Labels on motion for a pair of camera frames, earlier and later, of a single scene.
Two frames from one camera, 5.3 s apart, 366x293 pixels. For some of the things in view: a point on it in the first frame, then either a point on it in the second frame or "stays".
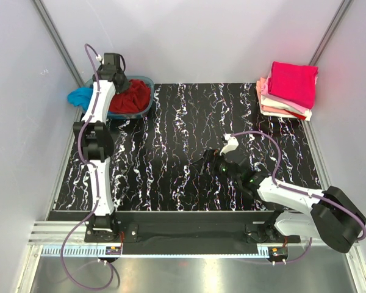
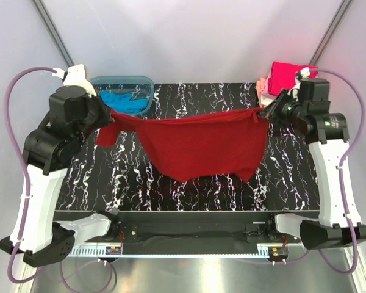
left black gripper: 125,83 to 105,118
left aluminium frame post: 58,43 stays
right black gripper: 207,155 to 271,113
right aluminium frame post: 343,8 stays
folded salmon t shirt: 266,108 stays
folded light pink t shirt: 265,92 stays
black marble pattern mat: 156,161 stays
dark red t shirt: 133,99 to 193,146
